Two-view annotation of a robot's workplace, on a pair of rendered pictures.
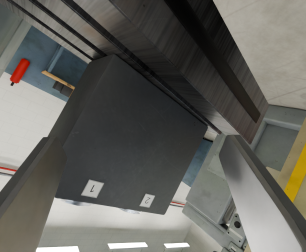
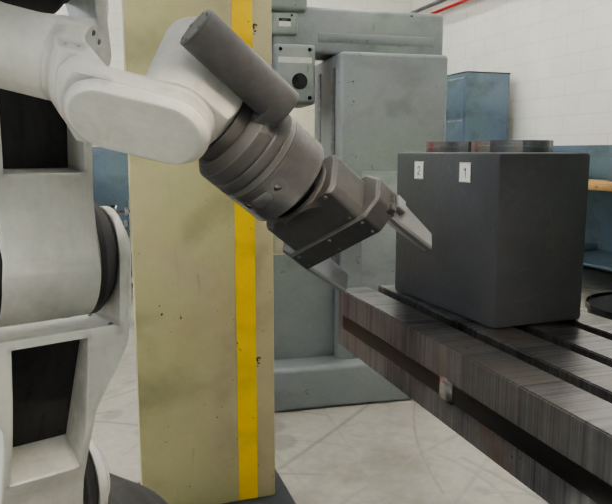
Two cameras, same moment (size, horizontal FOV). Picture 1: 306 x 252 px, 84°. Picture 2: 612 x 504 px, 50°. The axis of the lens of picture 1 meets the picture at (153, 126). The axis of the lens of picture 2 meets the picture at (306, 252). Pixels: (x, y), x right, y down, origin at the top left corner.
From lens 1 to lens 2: 0.58 m
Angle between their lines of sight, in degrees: 34
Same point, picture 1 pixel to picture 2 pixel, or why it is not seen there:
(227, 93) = (376, 330)
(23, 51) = not seen: outside the picture
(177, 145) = (415, 251)
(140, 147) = (444, 235)
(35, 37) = not seen: outside the picture
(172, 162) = not seen: hidden behind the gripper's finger
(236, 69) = (378, 357)
